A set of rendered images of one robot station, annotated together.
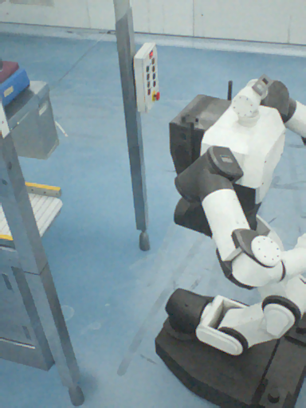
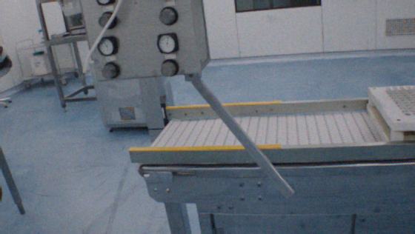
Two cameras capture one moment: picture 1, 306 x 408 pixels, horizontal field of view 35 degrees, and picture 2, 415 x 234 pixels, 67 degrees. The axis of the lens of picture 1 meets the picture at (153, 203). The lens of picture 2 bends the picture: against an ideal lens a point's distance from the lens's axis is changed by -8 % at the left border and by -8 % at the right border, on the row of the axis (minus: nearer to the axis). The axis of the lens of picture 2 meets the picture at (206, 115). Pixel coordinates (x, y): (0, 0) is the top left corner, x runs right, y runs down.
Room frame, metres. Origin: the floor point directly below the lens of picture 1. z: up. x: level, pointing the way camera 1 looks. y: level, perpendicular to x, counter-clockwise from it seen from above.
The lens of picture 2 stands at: (2.09, 0.46, 1.27)
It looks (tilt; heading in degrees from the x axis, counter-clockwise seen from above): 21 degrees down; 175
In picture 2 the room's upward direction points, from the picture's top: 8 degrees counter-clockwise
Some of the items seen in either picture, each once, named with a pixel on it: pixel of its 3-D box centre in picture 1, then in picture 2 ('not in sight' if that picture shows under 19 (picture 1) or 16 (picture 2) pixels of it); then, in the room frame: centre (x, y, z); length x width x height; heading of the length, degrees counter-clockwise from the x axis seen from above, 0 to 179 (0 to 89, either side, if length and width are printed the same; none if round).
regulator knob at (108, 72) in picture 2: not in sight; (108, 68); (1.43, 0.34, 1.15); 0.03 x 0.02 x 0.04; 70
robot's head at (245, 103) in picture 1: (249, 101); not in sight; (1.19, -0.29, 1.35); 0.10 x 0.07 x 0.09; 147
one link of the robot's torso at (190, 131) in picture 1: (226, 154); not in sight; (1.23, -0.24, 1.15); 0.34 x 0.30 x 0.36; 147
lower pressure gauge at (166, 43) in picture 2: not in sight; (167, 43); (1.47, 0.46, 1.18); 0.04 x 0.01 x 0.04; 70
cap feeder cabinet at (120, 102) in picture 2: not in sight; (134, 89); (-1.37, 0.05, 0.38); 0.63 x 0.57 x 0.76; 69
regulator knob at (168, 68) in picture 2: not in sight; (167, 67); (1.47, 0.45, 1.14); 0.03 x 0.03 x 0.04; 70
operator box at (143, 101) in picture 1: (146, 77); not in sight; (2.01, -0.01, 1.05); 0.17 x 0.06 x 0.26; 160
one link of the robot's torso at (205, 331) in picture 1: (227, 324); not in sight; (1.21, -0.28, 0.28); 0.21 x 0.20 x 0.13; 57
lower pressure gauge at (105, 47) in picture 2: not in sight; (107, 46); (1.43, 0.34, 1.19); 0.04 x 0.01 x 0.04; 70
